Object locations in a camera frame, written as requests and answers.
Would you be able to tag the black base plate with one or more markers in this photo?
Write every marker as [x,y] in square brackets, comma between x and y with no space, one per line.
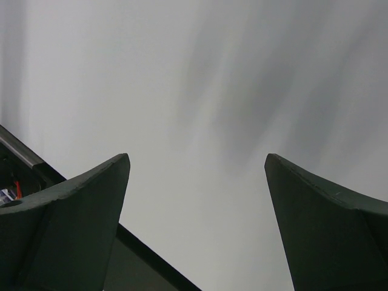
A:
[132,264]

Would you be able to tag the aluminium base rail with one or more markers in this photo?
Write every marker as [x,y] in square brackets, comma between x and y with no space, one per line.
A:
[20,150]

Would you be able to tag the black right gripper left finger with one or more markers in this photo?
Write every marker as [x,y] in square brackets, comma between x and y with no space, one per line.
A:
[61,238]

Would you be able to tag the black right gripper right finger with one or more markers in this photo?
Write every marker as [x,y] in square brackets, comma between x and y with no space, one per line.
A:
[334,238]

